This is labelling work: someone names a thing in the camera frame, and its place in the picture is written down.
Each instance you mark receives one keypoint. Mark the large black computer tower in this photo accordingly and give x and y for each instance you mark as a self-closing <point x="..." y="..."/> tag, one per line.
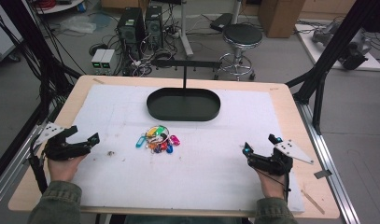
<point x="130" y="28"/>

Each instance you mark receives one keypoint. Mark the white power supply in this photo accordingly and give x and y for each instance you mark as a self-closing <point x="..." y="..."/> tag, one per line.
<point x="108" y="60"/>
<point x="97" y="60"/>

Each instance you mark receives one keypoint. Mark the black metal frame strut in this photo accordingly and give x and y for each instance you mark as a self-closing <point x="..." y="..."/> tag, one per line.
<point x="327" y="53"/>
<point x="38" y="56"/>

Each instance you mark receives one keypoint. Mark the white board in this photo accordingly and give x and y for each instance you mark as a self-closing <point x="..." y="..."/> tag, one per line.
<point x="309" y="46"/>

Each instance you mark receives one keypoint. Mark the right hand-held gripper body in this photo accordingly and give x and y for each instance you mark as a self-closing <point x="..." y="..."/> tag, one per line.
<point x="268" y="163"/>

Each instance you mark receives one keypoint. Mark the cardboard box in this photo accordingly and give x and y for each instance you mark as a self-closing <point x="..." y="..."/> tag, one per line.
<point x="281" y="17"/>

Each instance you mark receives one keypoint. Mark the grey tape piece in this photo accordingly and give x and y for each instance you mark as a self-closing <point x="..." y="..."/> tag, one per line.
<point x="322" y="174"/>

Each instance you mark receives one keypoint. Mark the white foam mat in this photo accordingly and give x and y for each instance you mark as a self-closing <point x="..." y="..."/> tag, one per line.
<point x="194" y="177"/>

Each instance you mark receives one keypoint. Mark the brown tape strip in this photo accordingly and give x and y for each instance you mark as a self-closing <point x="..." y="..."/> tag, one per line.
<point x="312" y="202"/>

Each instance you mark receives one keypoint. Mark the grey machine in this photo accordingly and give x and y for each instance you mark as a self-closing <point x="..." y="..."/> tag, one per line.
<point x="352" y="49"/>

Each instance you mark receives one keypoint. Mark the small black computer tower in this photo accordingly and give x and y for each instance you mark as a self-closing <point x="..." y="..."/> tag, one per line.
<point x="154" y="26"/>

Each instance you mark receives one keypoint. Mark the person's left hand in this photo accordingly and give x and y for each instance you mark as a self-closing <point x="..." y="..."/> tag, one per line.
<point x="61" y="170"/>

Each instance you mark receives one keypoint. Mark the black key rack with tray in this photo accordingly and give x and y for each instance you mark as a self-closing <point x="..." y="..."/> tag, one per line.
<point x="183" y="107"/>

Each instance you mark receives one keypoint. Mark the person's right hand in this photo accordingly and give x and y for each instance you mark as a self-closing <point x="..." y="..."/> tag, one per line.
<point x="273" y="185"/>

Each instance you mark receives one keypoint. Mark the black round stool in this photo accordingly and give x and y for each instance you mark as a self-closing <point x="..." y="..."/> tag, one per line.
<point x="242" y="34"/>

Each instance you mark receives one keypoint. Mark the flat black device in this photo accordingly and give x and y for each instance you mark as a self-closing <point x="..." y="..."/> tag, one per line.
<point x="221" y="21"/>

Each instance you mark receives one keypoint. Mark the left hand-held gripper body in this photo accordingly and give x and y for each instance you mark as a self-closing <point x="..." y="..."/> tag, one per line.
<point x="52" y="130"/>

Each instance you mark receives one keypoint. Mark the clear plastic bag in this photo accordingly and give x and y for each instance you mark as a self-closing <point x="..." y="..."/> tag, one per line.
<point x="78" y="25"/>

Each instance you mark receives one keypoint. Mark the round white table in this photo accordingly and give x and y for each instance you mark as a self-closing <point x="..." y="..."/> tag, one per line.
<point x="58" y="6"/>

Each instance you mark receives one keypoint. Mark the white cabinet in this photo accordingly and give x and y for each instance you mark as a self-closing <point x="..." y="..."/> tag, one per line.
<point x="2" y="37"/>

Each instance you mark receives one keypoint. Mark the aluminium rail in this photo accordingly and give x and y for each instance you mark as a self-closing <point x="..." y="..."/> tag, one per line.
<point x="327" y="155"/>
<point x="10" y="174"/>

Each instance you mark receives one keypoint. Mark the bunch of colourful key tags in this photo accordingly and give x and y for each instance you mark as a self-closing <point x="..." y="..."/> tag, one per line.
<point x="159" y="143"/>

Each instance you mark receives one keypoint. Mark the white desk leg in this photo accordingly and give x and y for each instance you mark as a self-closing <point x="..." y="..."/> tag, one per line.
<point x="184" y="28"/>

